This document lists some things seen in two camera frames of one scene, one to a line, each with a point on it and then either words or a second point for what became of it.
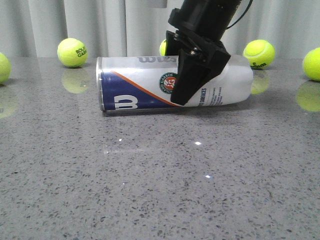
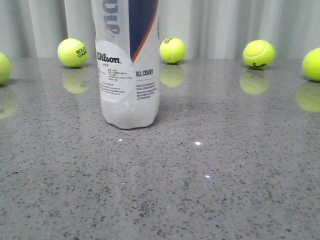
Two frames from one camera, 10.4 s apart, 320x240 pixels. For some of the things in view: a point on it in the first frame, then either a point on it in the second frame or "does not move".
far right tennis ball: (311, 65) does not move
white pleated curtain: (135, 28) does not move
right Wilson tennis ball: (260, 53) does not move
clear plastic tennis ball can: (147, 82) to (127, 36)
